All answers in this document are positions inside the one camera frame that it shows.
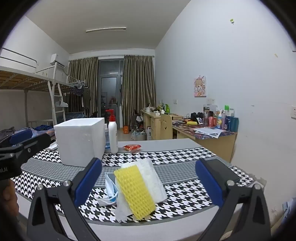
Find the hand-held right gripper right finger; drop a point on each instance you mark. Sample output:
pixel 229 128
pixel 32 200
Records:
pixel 208 185

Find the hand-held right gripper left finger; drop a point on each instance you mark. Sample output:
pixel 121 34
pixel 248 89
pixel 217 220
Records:
pixel 89 183

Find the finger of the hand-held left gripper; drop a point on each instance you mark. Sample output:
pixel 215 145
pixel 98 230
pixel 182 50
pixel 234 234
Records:
pixel 22 136
pixel 37 142

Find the blue face mask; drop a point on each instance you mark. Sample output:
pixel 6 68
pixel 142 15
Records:
pixel 110 187

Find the white foam box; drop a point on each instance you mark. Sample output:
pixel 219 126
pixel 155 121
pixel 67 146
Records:
pixel 79 139

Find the yellow foam sponge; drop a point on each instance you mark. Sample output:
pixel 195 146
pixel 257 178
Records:
pixel 136 194

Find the white embossed paper towel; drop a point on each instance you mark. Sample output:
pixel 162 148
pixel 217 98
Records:
pixel 153 183

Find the person's left hand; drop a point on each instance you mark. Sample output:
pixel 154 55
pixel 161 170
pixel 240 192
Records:
pixel 11 199

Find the blue plaid quilt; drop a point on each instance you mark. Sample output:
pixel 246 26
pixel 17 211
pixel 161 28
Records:
pixel 40 129

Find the dark grey phone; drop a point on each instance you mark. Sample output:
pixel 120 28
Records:
pixel 222 169

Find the houndstooth tablecloth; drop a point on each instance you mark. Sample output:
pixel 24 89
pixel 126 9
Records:
pixel 175 157

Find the wooden desk with printed cover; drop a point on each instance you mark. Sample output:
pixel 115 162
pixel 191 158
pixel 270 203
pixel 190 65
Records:
pixel 222 143

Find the white bed ladder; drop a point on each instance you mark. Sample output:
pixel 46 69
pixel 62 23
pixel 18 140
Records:
pixel 56 102

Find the clear bottle with blue label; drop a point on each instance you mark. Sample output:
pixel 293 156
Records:
pixel 106 139

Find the white lotion pump bottle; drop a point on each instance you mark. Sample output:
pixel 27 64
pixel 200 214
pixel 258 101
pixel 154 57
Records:
pixel 113 136

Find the printed paper sheets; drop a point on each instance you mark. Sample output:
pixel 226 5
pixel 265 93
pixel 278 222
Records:
pixel 209 132

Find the red snack packet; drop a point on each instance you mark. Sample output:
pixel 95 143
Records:
pixel 131 147

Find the white metal bunk bed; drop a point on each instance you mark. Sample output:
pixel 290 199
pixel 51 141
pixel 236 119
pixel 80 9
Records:
pixel 20 78

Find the yellow object on desk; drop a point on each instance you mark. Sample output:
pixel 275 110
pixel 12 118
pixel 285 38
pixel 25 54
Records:
pixel 192 123

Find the orange floor container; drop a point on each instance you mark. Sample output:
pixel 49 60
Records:
pixel 126 129

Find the dark hanging clothes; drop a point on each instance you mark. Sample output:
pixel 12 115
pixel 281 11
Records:
pixel 78 90

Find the row of toiletry bottles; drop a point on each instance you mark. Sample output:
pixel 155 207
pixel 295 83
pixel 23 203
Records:
pixel 227 121

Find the grey trash bin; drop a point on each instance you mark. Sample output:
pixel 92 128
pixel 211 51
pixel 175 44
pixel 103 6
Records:
pixel 138 135

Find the wooden chair with smiley cutout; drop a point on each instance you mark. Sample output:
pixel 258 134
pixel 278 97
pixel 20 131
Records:
pixel 167 127

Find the white carton box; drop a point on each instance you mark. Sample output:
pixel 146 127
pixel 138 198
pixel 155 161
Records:
pixel 149 133

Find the wooden desk with drawers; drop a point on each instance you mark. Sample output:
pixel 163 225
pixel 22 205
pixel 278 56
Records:
pixel 153 127

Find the brown curtain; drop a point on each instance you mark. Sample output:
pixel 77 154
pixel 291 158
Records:
pixel 138 83
pixel 83 76

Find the white air conditioner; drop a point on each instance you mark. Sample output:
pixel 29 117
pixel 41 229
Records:
pixel 56 59

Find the green bottle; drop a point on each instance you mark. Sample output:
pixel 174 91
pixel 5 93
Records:
pixel 167 109

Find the glass balcony door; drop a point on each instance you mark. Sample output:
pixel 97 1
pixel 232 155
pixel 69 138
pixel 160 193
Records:
pixel 109 88

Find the ceiling tube light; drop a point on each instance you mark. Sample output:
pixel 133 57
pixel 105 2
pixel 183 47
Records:
pixel 106 29

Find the white double wall socket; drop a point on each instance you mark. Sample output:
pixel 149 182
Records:
pixel 211 101

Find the cartoon wall poster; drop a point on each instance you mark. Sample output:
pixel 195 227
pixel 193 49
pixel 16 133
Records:
pixel 200 86

